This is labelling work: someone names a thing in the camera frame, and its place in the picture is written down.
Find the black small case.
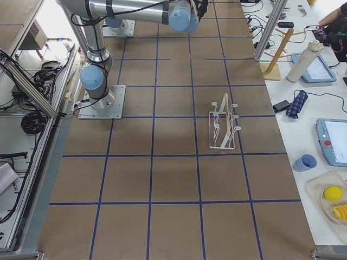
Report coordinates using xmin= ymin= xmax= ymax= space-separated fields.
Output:
xmin=273 ymin=100 xmax=291 ymax=113

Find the blue teach pendant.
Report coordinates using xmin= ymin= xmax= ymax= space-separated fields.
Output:
xmin=316 ymin=118 xmax=346 ymax=167
xmin=301 ymin=55 xmax=337 ymax=83

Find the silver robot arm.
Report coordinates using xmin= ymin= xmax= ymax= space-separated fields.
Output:
xmin=58 ymin=0 xmax=208 ymax=109

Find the aluminium frame post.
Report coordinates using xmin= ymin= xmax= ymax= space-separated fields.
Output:
xmin=254 ymin=0 xmax=287 ymax=61

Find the yellow sliced fruit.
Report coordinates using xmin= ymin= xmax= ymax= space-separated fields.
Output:
xmin=332 ymin=204 xmax=347 ymax=221

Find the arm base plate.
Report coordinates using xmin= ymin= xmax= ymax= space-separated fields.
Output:
xmin=78 ymin=85 xmax=126 ymax=120
xmin=102 ymin=19 xmax=135 ymax=38

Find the yellow ball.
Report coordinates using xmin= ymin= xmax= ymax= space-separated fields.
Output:
xmin=323 ymin=185 xmax=343 ymax=202

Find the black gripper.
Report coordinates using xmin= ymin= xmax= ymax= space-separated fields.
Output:
xmin=195 ymin=0 xmax=209 ymax=19

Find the beige side tray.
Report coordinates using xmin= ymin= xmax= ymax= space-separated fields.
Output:
xmin=305 ymin=172 xmax=346 ymax=244

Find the white wire cup rack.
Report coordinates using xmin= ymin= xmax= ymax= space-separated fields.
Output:
xmin=208 ymin=93 xmax=241 ymax=150

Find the dark blue cup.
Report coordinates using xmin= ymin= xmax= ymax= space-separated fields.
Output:
xmin=293 ymin=154 xmax=317 ymax=172

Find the folded plaid umbrella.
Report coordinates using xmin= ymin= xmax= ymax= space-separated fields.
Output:
xmin=286 ymin=90 xmax=308 ymax=119

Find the wooden mug tree stand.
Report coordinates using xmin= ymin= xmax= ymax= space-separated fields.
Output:
xmin=260 ymin=28 xmax=305 ymax=81

